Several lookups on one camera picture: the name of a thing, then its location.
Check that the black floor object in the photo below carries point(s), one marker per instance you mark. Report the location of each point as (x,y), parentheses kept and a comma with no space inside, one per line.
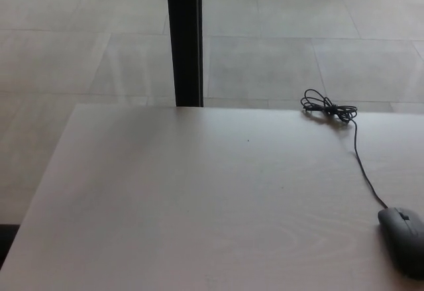
(6,241)

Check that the black vertical post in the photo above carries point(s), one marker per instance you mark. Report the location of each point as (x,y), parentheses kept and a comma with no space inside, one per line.
(185,39)

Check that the black computer mouse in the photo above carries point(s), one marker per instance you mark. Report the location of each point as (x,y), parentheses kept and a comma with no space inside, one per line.
(399,234)

